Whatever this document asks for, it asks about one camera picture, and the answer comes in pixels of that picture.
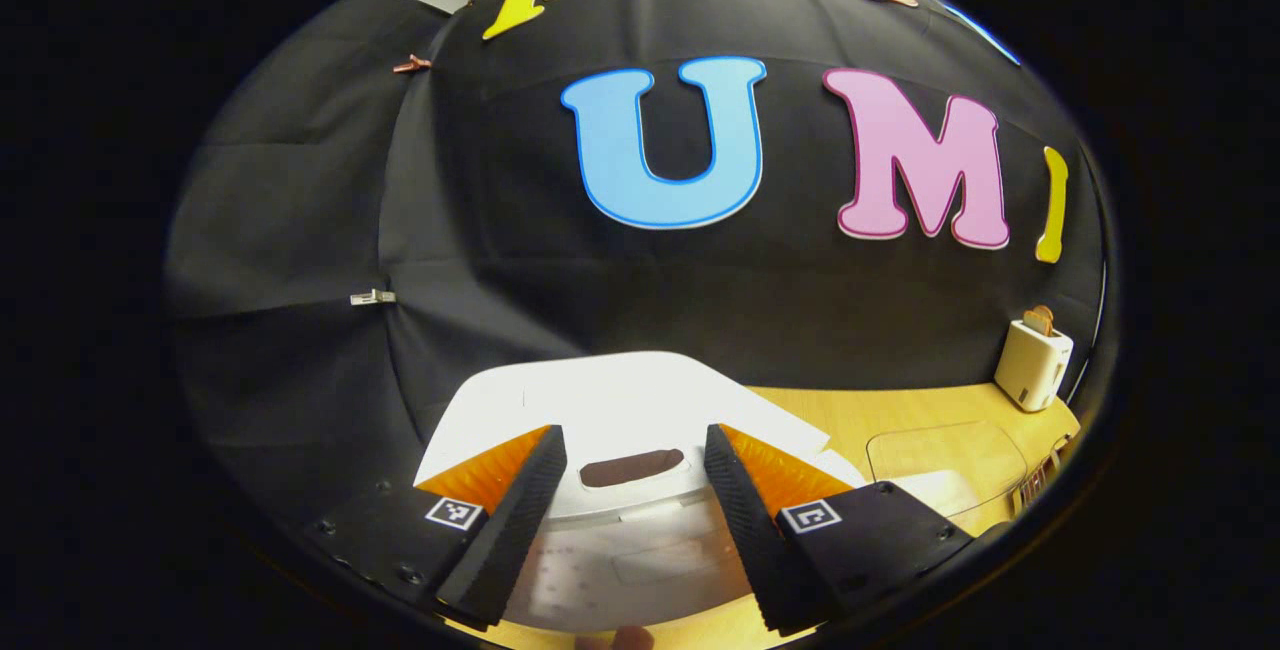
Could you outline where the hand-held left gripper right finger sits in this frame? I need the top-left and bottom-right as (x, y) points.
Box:
(703, 423), (976, 636)

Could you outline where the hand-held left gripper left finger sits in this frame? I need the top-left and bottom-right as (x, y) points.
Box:
(305, 424), (569, 631)

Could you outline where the white rice cooker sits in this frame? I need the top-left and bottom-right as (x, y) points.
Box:
(413, 350), (869, 633)

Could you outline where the clear plastic container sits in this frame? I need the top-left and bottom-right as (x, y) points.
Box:
(865, 420), (1031, 521)

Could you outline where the small white toaster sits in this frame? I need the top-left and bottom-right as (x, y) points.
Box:
(994, 318), (1075, 413)

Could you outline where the black backdrop cloth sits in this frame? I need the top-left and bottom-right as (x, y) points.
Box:
(165, 0), (1111, 521)

